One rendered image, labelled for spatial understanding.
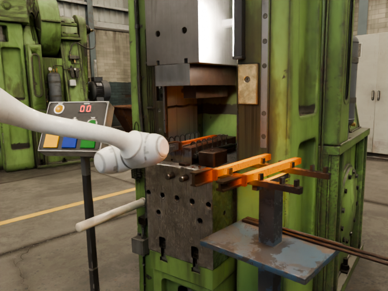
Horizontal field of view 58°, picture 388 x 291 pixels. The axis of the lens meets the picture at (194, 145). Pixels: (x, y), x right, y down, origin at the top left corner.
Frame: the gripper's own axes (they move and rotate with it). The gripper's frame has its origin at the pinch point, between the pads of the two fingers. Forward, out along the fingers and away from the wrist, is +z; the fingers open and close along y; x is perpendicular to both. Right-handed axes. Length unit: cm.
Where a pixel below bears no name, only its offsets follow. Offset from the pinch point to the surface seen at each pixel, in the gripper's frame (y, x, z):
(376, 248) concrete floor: 66, -99, 169
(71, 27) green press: -432, 135, 269
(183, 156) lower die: 3.1, -5.1, 5.0
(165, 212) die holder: -4.0, -31.4, -0.7
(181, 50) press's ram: 3.2, 42.3, 4.7
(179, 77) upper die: 1.5, 30.9, 4.8
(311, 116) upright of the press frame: 48, 12, 48
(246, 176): 52, 0, -29
